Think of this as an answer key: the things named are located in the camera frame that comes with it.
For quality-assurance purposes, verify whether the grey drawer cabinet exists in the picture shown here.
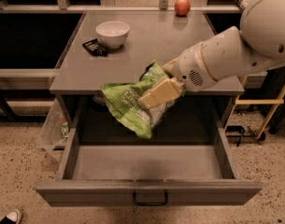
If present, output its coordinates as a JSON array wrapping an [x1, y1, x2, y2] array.
[[50, 11, 244, 144]]

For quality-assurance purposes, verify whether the white ceramic bowl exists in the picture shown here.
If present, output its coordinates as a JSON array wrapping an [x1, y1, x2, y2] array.
[[95, 21, 130, 49]]

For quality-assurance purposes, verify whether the open grey top drawer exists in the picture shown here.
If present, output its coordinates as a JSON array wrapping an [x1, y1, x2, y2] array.
[[36, 110, 262, 206]]

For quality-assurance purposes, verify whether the small black packet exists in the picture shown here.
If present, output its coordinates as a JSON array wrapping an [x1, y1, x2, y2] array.
[[82, 38, 107, 57]]

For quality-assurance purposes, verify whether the black and white shoe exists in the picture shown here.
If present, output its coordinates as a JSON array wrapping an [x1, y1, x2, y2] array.
[[0, 209, 22, 224]]

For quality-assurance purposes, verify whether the green rice chip bag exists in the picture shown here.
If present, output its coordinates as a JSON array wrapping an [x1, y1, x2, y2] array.
[[101, 61, 175, 139]]

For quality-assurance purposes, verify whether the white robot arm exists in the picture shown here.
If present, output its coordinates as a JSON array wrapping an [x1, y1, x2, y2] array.
[[139, 0, 285, 109]]

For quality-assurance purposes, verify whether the black chair leg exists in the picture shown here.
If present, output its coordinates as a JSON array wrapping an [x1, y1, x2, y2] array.
[[0, 92, 16, 120]]

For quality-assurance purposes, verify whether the black drawer handle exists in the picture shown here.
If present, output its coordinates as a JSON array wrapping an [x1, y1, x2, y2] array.
[[132, 192, 169, 206]]

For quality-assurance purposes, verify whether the clear plastic bag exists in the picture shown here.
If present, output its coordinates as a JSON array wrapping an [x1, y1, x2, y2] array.
[[38, 100, 68, 151]]

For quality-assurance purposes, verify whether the red apple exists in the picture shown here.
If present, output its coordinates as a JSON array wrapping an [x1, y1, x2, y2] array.
[[174, 0, 191, 16]]

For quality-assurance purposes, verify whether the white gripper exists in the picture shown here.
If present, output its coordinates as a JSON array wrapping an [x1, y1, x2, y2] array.
[[138, 43, 218, 109]]

